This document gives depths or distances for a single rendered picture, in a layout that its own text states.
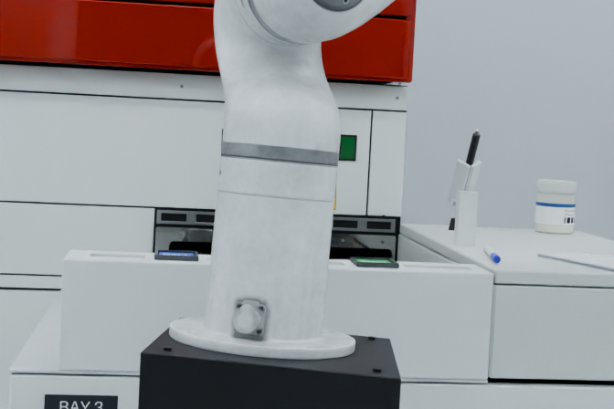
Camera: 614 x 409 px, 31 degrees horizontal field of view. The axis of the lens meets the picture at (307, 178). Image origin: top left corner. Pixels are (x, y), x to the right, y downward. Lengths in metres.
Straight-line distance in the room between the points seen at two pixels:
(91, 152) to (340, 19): 1.03
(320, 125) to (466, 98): 2.55
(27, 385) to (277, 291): 0.46
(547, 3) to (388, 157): 1.75
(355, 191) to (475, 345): 0.65
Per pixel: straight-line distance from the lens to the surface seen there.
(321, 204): 1.09
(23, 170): 2.03
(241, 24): 1.15
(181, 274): 1.40
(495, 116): 3.64
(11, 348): 2.07
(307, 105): 1.08
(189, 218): 2.02
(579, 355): 1.52
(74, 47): 1.97
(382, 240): 2.05
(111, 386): 1.43
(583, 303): 1.50
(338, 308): 1.42
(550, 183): 2.03
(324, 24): 1.05
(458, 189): 1.75
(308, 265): 1.09
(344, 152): 2.03
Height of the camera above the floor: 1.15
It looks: 3 degrees down
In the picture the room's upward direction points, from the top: 3 degrees clockwise
